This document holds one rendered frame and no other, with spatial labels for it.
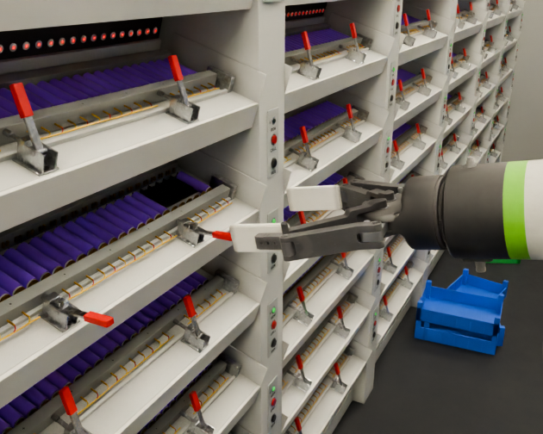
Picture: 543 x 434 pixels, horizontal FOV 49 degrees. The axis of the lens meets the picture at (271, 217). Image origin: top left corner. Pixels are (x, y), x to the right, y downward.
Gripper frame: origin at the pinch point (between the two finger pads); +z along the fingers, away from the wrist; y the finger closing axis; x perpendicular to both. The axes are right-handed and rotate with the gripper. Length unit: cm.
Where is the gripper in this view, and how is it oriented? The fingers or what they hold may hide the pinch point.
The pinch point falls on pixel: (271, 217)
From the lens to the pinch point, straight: 69.8
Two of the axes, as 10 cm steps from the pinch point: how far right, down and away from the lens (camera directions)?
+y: 4.7, -3.3, 8.2
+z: -8.6, 0.2, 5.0
